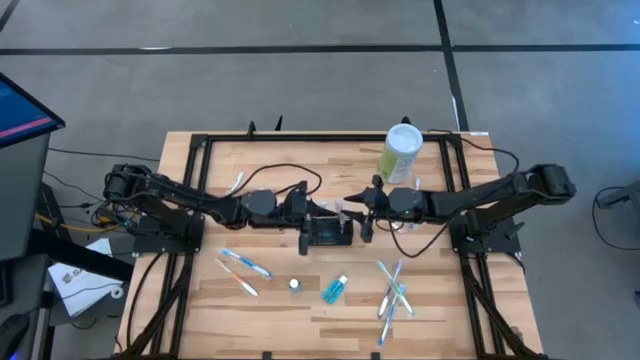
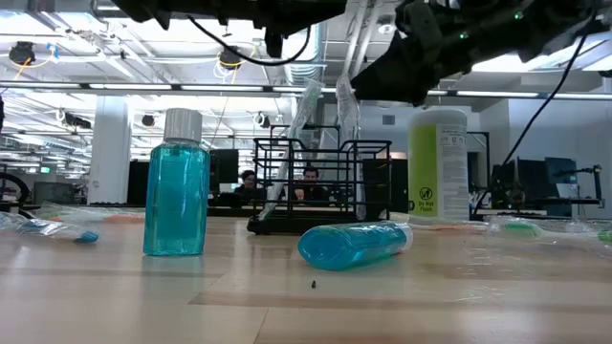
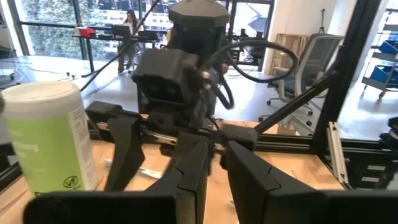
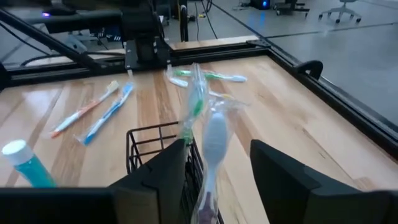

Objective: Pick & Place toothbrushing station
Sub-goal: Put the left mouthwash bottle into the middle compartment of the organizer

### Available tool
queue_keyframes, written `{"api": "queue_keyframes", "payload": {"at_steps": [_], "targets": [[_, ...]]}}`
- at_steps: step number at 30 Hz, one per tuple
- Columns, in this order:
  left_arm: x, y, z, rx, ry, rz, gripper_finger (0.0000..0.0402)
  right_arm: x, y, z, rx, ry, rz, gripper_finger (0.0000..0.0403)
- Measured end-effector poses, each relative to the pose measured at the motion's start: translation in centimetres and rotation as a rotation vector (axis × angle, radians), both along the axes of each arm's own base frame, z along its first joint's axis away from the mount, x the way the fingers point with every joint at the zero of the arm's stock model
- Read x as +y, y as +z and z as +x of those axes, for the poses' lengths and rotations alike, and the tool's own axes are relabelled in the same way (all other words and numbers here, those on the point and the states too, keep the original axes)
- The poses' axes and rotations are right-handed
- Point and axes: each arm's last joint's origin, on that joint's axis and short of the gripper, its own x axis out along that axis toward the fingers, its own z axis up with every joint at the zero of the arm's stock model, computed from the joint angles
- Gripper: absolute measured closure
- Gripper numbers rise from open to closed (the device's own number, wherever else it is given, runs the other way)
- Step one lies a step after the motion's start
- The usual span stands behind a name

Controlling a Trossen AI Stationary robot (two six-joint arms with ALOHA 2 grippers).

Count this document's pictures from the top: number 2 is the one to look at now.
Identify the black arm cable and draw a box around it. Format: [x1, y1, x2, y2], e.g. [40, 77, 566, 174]
[470, 32, 592, 216]

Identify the black aluminium table frame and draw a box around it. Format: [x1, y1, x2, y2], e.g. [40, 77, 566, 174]
[0, 200, 612, 222]

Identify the person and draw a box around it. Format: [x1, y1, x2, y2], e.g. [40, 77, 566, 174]
[291, 165, 331, 204]
[233, 169, 269, 206]

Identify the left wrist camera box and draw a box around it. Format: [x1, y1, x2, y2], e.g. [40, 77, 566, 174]
[264, 28, 284, 59]

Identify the white pillar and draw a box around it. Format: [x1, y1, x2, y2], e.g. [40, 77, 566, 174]
[87, 95, 133, 205]

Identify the blue toothbrush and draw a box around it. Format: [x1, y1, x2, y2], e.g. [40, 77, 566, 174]
[0, 211, 100, 245]

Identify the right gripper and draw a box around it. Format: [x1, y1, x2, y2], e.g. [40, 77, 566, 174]
[351, 0, 484, 107]

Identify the orange toothbrush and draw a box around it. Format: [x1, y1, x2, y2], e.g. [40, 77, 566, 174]
[389, 211, 490, 234]
[95, 209, 147, 225]

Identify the black cabinet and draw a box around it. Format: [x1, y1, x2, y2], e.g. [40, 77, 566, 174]
[126, 160, 147, 206]

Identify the ceiling light strip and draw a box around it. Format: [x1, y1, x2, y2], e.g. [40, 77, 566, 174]
[0, 80, 283, 99]

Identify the black camera cable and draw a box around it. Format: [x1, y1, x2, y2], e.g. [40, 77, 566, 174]
[185, 12, 313, 67]

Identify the blue mouthwash bottle white cap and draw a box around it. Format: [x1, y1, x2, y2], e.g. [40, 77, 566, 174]
[142, 107, 211, 257]
[296, 220, 415, 272]

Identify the black computer monitor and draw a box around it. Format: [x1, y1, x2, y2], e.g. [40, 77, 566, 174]
[209, 148, 240, 185]

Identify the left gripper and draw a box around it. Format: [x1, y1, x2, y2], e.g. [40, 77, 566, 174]
[214, 0, 348, 38]

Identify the wipes canister green label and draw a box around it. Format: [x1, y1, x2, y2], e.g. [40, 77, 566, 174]
[406, 107, 470, 220]

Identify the black wire caddy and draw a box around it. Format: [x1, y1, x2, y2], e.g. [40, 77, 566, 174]
[246, 124, 394, 236]

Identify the silver ventilation duct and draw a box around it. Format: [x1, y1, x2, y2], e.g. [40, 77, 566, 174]
[282, 31, 329, 87]

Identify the dark computer monitor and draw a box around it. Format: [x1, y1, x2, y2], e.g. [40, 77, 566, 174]
[544, 156, 579, 200]

